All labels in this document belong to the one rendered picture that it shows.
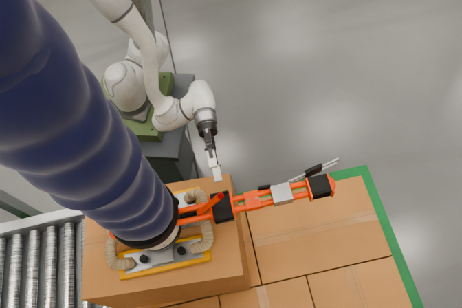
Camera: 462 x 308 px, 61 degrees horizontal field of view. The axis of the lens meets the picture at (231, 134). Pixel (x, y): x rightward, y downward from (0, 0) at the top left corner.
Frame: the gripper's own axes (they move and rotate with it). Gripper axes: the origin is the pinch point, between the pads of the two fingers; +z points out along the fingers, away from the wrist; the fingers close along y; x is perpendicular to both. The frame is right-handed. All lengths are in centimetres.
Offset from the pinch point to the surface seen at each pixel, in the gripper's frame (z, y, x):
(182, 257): 25.6, 10.0, 18.2
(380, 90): -82, 108, -119
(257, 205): 16.7, -2.0, -12.2
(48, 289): 17, 53, 91
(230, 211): 16.7, -2.2, -2.7
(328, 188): 16.6, -3.1, -37.5
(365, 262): 35, 56, -56
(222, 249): 25.3, 13.3, 3.8
